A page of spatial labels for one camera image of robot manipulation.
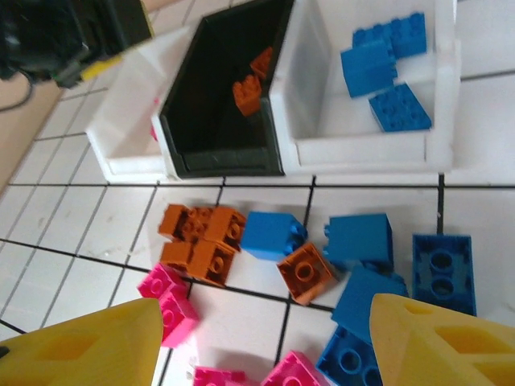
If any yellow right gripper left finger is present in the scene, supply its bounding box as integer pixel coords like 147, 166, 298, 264
0, 298, 164, 386

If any pink lego brick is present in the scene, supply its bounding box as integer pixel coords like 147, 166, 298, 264
261, 350, 328, 386
159, 291, 200, 349
192, 365, 247, 386
137, 263, 190, 301

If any translucent white plastic bin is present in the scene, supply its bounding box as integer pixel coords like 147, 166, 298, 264
86, 27, 190, 184
267, 0, 462, 176

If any orange lego brick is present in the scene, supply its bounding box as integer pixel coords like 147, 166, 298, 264
192, 240, 237, 287
232, 74, 263, 117
276, 242, 339, 306
160, 240, 198, 274
159, 203, 214, 242
207, 207, 247, 253
249, 47, 274, 80

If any thin black cable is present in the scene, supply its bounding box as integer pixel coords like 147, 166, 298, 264
0, 78, 38, 113

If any black plastic bin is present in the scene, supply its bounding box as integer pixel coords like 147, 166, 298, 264
154, 0, 297, 180

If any blue lego brick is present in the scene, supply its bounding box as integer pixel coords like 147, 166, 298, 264
389, 11, 427, 60
240, 211, 309, 262
352, 23, 393, 49
323, 212, 394, 270
315, 325, 383, 386
412, 233, 478, 317
340, 39, 398, 99
369, 83, 434, 133
332, 265, 410, 343

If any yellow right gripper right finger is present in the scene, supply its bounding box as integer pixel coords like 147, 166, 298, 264
369, 293, 515, 386

